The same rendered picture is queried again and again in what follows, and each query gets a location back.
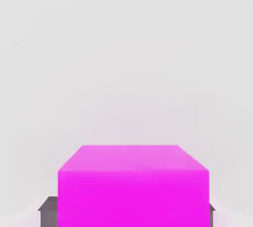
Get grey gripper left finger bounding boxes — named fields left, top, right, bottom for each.
left=19, top=196, right=59, bottom=227

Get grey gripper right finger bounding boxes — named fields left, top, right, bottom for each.
left=209, top=199, right=234, bottom=227

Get small magenta cube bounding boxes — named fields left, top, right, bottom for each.
left=57, top=145, right=211, bottom=227

